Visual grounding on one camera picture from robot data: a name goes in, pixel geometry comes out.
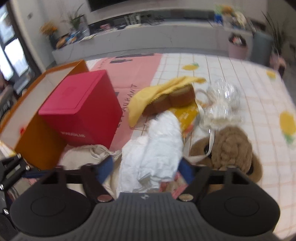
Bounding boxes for brown plush toy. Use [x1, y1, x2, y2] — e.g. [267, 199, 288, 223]
[189, 126, 263, 183]

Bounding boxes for white cloth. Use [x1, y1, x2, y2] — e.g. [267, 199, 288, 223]
[116, 110, 184, 195]

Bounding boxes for yellow snack packet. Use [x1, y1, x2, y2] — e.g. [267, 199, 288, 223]
[170, 102, 199, 139]

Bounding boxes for yellow cloth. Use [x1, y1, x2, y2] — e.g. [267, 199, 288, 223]
[127, 76, 206, 128]

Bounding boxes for clear plastic item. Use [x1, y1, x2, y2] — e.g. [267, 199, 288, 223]
[199, 79, 242, 131]

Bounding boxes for brown bear shaped sponge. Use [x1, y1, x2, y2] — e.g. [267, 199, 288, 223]
[142, 84, 195, 116]

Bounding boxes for orange cardboard storage box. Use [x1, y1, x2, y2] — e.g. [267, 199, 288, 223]
[1, 60, 89, 170]

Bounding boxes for red Wonderlab box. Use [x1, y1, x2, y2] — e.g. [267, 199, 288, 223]
[38, 70, 122, 148]

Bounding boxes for checked lemon tablecloth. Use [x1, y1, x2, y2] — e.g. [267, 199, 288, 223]
[85, 52, 296, 239]

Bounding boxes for pink printed mat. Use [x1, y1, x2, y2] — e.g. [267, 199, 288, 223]
[86, 53, 162, 151]

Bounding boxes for pink waste bin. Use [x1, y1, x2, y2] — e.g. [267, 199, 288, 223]
[228, 33, 248, 60]

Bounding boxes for pink small heater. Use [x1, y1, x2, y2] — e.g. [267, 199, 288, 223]
[269, 49, 286, 77]

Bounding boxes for dried flowers vase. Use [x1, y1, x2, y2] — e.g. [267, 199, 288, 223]
[40, 22, 58, 50]

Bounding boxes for grey cylindrical bin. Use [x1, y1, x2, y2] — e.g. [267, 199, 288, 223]
[250, 32, 273, 66]

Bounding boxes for green potted plant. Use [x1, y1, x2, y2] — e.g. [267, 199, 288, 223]
[61, 4, 90, 40]

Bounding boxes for tall leafy floor plant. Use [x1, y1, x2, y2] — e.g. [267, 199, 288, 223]
[262, 13, 289, 55]

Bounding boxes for black wall television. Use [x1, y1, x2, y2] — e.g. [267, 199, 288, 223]
[88, 0, 129, 11]

